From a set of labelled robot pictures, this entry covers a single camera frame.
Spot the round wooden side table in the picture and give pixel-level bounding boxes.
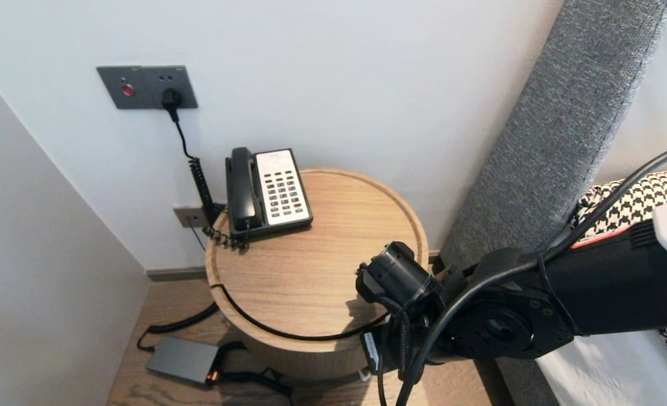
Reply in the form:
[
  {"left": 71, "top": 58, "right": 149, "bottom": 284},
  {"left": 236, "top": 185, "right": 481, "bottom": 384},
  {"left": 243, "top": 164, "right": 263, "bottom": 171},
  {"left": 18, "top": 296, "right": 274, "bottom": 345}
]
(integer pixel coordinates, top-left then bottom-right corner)
[{"left": 205, "top": 167, "right": 430, "bottom": 379}]

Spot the dark grey wall socket panel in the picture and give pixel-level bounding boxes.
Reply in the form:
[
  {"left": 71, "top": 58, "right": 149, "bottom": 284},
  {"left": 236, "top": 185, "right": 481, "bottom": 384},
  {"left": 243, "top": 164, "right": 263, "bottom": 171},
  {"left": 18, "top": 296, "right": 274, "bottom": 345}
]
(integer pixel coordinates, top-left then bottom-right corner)
[{"left": 96, "top": 65, "right": 199, "bottom": 110}]

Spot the black telephone handset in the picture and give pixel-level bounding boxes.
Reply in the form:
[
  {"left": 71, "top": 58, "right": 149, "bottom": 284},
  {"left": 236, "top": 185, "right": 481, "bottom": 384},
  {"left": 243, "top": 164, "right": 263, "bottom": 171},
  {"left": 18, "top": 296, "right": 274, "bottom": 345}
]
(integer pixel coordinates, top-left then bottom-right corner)
[{"left": 229, "top": 147, "right": 264, "bottom": 232}]

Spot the grey power adapter box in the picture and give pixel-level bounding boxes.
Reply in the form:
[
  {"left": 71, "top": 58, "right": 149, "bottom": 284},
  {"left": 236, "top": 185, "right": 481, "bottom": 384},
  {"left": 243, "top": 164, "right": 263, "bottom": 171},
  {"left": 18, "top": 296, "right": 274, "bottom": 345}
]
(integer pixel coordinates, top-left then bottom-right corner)
[{"left": 146, "top": 336, "right": 220, "bottom": 386}]

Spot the beige wall phone socket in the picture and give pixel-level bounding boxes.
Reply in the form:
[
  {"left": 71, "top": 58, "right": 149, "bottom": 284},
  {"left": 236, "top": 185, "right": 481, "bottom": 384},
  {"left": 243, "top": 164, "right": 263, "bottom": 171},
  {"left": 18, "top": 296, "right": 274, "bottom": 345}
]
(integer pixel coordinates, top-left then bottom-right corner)
[{"left": 174, "top": 206, "right": 210, "bottom": 229}]

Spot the black coiled handset cord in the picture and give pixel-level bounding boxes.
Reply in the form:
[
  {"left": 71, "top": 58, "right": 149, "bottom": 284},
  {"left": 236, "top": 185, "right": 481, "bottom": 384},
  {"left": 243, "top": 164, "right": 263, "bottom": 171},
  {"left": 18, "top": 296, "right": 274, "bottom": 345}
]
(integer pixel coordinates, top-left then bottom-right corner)
[{"left": 203, "top": 217, "right": 252, "bottom": 253}]

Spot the black white desk telephone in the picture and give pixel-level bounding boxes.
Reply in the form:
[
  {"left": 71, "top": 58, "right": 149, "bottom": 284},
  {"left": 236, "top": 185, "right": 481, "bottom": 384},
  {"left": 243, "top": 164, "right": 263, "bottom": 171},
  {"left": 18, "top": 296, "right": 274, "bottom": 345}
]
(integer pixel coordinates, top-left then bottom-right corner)
[{"left": 226, "top": 148, "right": 314, "bottom": 238}]

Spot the curved wooden table drawer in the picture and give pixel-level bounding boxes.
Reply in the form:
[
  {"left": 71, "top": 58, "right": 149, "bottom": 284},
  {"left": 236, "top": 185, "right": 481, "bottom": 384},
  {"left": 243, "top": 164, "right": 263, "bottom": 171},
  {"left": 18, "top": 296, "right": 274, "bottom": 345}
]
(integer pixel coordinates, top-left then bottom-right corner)
[{"left": 212, "top": 284, "right": 393, "bottom": 379}]

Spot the grey fabric headboard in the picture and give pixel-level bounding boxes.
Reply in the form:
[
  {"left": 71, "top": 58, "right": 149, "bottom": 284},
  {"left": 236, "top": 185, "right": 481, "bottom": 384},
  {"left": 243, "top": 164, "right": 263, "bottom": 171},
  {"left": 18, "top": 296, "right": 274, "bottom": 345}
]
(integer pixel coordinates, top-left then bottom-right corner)
[{"left": 439, "top": 0, "right": 667, "bottom": 268}]

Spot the black white houndstooth pillow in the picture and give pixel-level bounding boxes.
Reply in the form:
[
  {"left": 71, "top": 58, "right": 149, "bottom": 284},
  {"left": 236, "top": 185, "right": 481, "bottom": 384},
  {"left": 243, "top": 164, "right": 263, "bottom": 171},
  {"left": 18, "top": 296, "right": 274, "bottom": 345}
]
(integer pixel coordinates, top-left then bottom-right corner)
[{"left": 572, "top": 167, "right": 667, "bottom": 384}]

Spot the brown wooden skirting board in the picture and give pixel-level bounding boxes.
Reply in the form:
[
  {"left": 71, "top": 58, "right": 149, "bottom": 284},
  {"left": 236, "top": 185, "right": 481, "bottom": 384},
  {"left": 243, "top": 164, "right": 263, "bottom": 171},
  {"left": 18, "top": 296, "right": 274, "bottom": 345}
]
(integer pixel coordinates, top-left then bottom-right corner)
[{"left": 146, "top": 266, "right": 208, "bottom": 283}]

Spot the white bed sheet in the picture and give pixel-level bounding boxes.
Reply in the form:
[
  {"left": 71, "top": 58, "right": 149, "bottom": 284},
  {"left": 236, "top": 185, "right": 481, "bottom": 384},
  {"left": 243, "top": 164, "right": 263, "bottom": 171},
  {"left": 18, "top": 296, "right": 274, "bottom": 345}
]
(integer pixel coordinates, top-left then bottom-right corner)
[{"left": 537, "top": 330, "right": 667, "bottom": 406}]

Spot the grey upholstered bed base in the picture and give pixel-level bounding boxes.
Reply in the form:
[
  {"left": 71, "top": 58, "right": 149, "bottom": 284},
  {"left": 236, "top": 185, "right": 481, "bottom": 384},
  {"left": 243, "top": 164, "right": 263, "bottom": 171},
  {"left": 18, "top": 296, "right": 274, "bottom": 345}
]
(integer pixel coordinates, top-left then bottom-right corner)
[{"left": 494, "top": 358, "right": 554, "bottom": 406}]

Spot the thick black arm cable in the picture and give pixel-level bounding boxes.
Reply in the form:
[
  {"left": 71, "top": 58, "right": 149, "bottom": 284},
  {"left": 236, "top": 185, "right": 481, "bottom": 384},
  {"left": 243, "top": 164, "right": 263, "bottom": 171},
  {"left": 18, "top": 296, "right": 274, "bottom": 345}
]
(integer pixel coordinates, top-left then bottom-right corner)
[{"left": 378, "top": 143, "right": 667, "bottom": 406}]

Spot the black adapter output cable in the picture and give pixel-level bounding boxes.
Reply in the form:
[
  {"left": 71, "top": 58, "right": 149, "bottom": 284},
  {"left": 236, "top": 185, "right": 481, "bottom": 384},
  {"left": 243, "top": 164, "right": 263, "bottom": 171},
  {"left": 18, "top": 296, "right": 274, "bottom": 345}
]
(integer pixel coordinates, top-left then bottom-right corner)
[{"left": 212, "top": 341, "right": 293, "bottom": 397}]

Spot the black power plug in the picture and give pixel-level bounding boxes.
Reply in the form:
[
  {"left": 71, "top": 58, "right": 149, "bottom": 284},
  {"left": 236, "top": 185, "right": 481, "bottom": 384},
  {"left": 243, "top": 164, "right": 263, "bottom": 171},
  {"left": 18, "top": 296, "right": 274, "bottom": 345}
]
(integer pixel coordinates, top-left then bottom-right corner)
[{"left": 161, "top": 89, "right": 185, "bottom": 122}]

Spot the black coiled power cable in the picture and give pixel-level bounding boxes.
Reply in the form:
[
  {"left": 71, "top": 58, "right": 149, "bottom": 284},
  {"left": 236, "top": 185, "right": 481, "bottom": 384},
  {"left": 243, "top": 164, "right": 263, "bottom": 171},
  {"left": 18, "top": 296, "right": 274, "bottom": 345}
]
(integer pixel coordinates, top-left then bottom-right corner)
[{"left": 137, "top": 118, "right": 225, "bottom": 352}]

